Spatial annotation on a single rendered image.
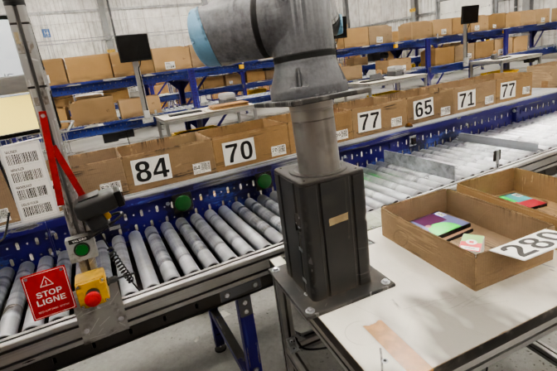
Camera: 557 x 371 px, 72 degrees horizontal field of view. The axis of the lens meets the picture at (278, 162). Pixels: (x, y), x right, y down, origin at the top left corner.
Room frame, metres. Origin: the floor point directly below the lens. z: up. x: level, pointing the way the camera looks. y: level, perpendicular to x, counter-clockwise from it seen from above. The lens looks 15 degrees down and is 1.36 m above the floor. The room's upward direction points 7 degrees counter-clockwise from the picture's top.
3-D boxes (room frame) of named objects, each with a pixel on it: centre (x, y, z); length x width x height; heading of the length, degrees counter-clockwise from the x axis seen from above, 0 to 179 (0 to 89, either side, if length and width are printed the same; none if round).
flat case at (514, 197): (1.26, -0.79, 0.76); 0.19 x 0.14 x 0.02; 105
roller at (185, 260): (1.33, 0.41, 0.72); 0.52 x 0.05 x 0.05; 25
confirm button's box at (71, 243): (0.94, 0.54, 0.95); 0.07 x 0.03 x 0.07; 115
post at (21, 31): (0.97, 0.55, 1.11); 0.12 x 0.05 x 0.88; 115
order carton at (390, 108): (2.27, -0.54, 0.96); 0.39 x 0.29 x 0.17; 115
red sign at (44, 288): (0.91, 0.61, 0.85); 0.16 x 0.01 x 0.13; 115
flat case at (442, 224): (1.14, -0.47, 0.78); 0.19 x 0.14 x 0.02; 114
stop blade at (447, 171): (1.83, -0.68, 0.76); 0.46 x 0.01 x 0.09; 25
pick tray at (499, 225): (1.05, -0.51, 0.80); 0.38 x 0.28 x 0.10; 20
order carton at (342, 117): (2.11, -0.18, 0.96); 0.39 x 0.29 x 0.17; 115
